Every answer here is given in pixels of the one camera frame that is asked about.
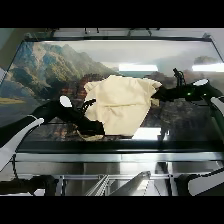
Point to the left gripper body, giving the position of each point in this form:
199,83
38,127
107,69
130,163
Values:
90,127

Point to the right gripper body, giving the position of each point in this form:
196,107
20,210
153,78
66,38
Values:
163,93

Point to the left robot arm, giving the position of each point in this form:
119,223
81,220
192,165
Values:
50,111

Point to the cream T-shirt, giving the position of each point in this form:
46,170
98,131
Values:
120,105

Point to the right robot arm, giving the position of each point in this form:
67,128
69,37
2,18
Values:
196,90

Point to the silver frame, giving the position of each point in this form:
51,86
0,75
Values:
100,168

